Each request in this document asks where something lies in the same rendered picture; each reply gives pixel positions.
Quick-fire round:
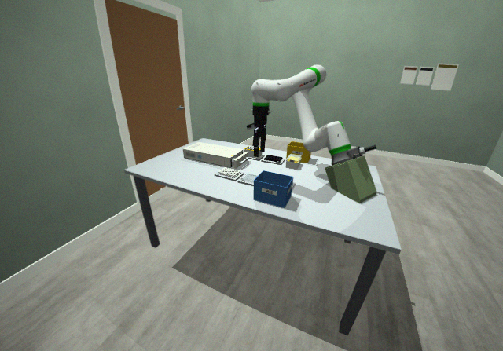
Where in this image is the yellow waste bin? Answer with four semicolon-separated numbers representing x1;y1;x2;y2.
286;141;311;163

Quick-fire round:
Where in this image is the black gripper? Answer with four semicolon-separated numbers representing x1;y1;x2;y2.
253;115;267;157

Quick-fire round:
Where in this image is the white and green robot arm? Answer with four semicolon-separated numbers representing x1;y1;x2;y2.
251;65;376;165

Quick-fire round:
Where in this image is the blue open-top bin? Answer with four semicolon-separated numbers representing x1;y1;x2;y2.
253;170;293;208

